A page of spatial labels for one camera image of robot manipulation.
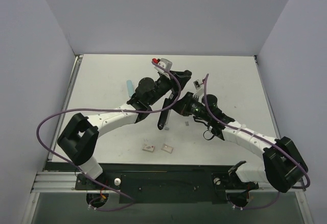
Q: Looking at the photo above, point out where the staple box with red label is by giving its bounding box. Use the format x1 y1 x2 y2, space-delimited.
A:
142 144 155 153

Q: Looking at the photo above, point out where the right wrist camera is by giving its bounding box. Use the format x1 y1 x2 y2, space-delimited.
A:
193 79 204 100

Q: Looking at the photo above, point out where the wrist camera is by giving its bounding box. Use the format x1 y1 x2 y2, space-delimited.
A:
152 58 172 79
193 79 204 100

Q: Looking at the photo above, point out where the light blue white stapler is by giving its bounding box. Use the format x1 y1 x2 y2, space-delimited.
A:
126 80 134 98

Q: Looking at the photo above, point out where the aluminium frame rail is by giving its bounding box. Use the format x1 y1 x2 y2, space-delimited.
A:
31 171 77 193

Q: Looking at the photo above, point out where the black stapler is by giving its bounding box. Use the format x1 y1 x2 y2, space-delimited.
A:
157 92 178 130

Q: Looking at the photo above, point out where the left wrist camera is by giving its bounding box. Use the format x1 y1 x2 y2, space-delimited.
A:
152 58 172 79

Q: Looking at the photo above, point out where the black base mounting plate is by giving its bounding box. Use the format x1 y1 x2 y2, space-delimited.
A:
75 164 259 206

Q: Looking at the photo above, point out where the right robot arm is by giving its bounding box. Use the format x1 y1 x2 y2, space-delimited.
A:
173 92 308 193

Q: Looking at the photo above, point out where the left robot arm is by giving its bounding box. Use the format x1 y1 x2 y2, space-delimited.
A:
57 70 192 189

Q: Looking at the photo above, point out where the open clear staple box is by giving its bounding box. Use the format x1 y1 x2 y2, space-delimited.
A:
161 144 174 154

